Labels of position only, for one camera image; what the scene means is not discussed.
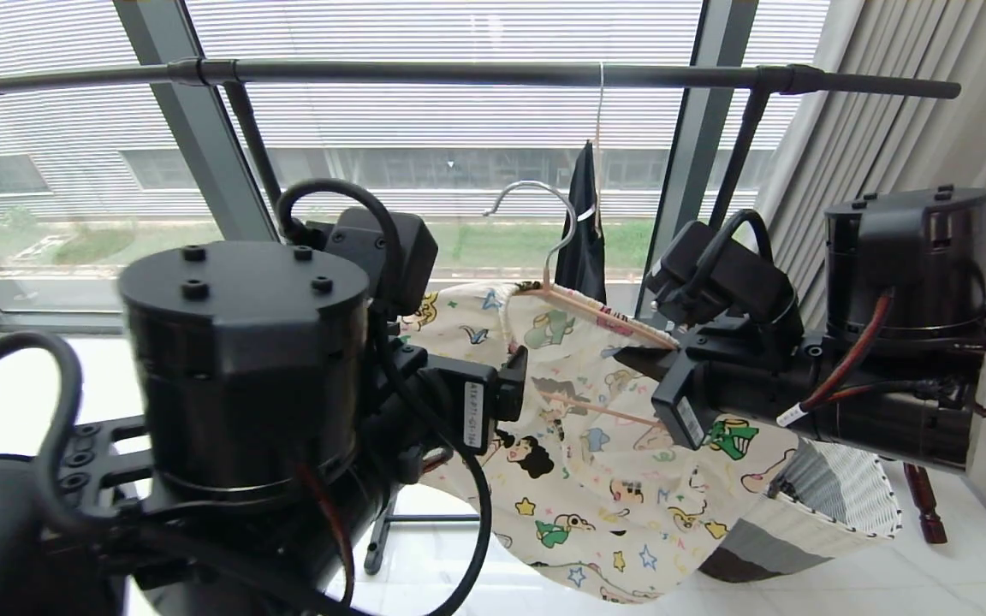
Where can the black clothes rack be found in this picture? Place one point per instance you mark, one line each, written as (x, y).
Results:
(459, 73)

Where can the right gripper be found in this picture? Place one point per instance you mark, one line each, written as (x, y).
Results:
(741, 376)

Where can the beige curtain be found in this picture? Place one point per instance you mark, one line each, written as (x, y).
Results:
(929, 128)

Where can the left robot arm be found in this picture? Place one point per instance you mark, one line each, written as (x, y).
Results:
(236, 359)

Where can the black garment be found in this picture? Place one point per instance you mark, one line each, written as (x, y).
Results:
(583, 239)

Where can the dark brown wooden coat stand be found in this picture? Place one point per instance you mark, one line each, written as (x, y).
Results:
(925, 513)

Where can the white laundry basket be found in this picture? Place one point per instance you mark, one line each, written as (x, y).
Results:
(844, 488)

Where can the pink clothes hanger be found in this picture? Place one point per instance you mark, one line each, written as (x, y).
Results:
(600, 103)
(546, 278)

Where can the cream printed garment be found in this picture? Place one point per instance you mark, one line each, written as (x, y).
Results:
(613, 513)

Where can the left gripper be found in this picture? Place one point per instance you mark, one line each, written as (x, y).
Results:
(467, 402)

